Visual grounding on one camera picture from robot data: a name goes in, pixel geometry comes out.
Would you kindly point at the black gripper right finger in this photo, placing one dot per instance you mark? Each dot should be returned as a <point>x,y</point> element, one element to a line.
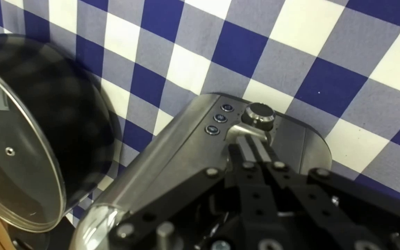
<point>311,204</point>

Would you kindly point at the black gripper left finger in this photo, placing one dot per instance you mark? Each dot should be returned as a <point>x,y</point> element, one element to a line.
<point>254,199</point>

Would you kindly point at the stainless steel toaster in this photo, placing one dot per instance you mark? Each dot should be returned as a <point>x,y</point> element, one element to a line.
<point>176,154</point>

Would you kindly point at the blue white checkered tablecloth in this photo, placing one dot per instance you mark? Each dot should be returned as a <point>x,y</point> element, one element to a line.
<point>255,47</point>

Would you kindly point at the black cooking pot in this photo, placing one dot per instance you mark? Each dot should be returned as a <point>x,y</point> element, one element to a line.
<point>69,116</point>

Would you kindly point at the glass pot lid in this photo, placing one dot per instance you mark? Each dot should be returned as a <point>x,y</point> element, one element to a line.
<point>19,186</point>

